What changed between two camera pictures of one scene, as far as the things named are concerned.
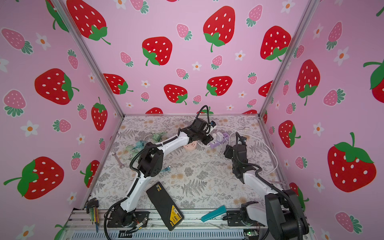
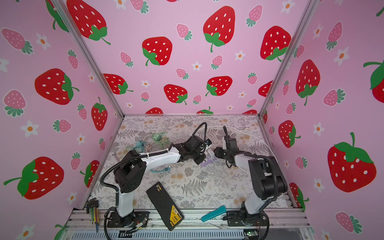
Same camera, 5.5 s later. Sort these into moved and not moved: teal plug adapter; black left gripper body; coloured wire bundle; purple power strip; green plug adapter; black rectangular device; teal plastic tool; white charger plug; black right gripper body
Moved: black left gripper body; purple power strip; black right gripper body; white charger plug
Not moved: coloured wire bundle; green plug adapter; teal plastic tool; black rectangular device; teal plug adapter
